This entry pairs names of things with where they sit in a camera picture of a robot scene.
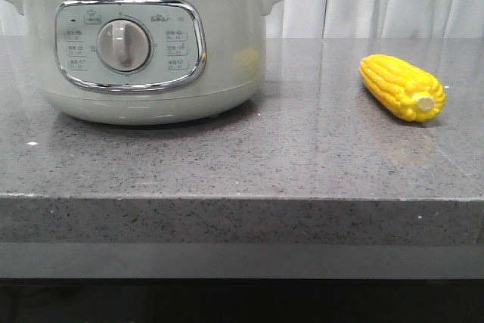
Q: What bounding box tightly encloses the yellow corn cob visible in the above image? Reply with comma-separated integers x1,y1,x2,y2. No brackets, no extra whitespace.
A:
359,54,446,122

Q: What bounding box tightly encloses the pale green electric pot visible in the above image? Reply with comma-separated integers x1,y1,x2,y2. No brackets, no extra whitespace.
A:
3,0,285,126

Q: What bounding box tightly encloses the grey pot control knob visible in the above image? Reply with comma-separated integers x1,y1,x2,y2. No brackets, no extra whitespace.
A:
97,19,150,73

